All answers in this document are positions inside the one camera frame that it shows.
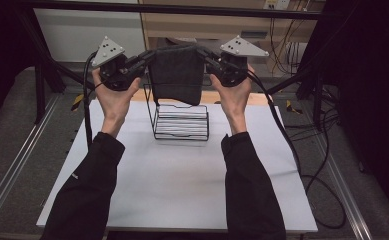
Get black fabric bag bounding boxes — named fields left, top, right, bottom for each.
left=147, top=44, right=206, bottom=107

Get white table cover sheet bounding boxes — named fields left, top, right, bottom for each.
left=36, top=99, right=319, bottom=233

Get aluminium rail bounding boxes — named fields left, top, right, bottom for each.
left=0, top=94, right=61, bottom=228
left=310, top=129, right=374, bottom=240

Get white power strip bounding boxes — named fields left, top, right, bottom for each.
left=262, top=0, right=292, bottom=11

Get bundle of black floor cables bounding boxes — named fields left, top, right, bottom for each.
left=283, top=84, right=341, bottom=181

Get white cabinet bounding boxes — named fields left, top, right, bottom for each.
left=34, top=0, right=149, bottom=65

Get light wooden desk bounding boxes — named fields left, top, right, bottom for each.
left=138, top=0, right=327, bottom=75

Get grey chair base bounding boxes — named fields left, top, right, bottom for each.
left=165, top=36, right=202, bottom=48

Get wooden table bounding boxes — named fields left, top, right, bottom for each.
left=95, top=87, right=275, bottom=107

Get right hand-held gripper black cable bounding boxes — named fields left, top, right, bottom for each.
left=246, top=70, right=347, bottom=231

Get left hand-held gripper black cable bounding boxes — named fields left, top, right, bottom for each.
left=82, top=51, right=104, bottom=150

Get yellow black tape strip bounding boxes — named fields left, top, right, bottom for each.
left=70, top=93, right=86, bottom=112
left=285, top=99, right=304, bottom=115

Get black metal frame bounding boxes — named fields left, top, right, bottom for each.
left=13, top=0, right=330, bottom=125

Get person's left hand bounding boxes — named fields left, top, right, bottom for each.
left=91, top=67, right=143, bottom=125

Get black wire rack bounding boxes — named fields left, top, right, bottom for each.
left=143, top=61, right=213, bottom=142

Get hand-held gripper black cable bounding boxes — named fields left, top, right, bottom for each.
left=246, top=70, right=347, bottom=231
left=82, top=51, right=104, bottom=150

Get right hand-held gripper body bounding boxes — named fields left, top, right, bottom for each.
left=211, top=34, right=270, bottom=88

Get hanging yellow and black cables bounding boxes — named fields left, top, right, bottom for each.
left=268, top=9, right=308, bottom=77

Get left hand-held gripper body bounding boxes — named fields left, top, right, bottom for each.
left=90, top=35, right=144, bottom=92

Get person's right hand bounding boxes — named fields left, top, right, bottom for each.
left=209, top=64, right=256, bottom=125

